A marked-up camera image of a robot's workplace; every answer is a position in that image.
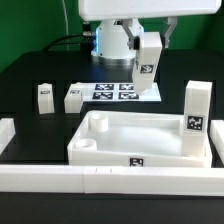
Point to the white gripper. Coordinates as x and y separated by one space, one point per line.
97 10

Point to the white desk top tray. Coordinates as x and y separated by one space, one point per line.
106 138

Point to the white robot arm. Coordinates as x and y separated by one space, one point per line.
120 36

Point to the white right fence block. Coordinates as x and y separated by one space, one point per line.
217 137

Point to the white front fence bar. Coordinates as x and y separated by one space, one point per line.
115 180

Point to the white marker base plate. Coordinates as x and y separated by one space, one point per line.
117 92

